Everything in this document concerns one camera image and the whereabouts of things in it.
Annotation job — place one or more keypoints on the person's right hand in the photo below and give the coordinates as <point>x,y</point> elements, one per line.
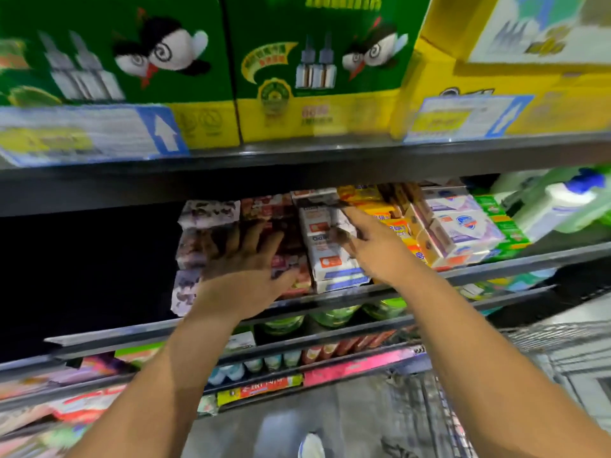
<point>382,252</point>

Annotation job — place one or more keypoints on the stack of white orange soap boxes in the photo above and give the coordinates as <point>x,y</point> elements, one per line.
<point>329,267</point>

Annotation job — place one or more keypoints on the white floral packet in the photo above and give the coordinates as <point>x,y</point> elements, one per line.
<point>207,405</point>

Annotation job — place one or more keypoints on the stack of yellow soap boxes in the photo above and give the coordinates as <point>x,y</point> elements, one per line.
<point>368,197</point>

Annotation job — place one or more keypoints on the flat yellow box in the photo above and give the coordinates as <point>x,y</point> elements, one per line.
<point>563,90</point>

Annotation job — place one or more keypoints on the person's white shoe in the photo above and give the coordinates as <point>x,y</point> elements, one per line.
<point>311,445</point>

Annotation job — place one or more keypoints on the person's left hand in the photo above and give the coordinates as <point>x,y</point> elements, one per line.
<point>243,276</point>

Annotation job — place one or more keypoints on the stack of pink soap boxes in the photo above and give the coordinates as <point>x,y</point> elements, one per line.
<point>267,207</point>

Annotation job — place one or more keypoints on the row of red tubes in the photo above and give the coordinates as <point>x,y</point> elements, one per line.
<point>348,343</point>

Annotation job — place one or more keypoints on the row of pink orange packets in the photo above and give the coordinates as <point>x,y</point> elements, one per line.
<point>48,372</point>

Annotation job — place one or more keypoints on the green white carton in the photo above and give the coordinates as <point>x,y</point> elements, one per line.
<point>138,353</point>
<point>239,340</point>

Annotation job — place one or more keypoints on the stack of white purple soap boxes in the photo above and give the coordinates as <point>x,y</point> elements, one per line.
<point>458,229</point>

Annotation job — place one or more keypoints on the yellow red flat pack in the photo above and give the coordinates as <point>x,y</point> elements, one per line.
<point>258,389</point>

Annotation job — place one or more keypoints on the row of blue white tubes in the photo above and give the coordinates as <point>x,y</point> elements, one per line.
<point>253,362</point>

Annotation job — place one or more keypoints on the white blue price tag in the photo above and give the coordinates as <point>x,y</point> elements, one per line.
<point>468,119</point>
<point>86,133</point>

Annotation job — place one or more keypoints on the person's right forearm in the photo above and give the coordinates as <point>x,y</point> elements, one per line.
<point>506,367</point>

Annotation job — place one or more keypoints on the red white packet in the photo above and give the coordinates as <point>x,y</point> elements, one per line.
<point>91,403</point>

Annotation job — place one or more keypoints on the pink flat pack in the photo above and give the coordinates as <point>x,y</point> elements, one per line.
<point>358,365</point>

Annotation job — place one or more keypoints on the stack of floral soap boxes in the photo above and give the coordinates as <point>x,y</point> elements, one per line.
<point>205,216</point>

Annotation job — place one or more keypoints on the pile of colourful packets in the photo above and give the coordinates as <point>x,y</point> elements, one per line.
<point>38,429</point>

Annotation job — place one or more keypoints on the white hand sanitizer bottle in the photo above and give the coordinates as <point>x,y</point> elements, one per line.
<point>554,210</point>
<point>515,181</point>

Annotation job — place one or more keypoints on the person's left forearm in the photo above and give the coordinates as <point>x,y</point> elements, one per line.
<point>153,396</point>

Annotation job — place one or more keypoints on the green box mosquito print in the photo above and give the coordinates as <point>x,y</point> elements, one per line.
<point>325,52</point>
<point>115,52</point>

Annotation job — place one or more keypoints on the stack of green soap boxes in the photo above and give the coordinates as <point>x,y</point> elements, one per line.
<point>506,229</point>

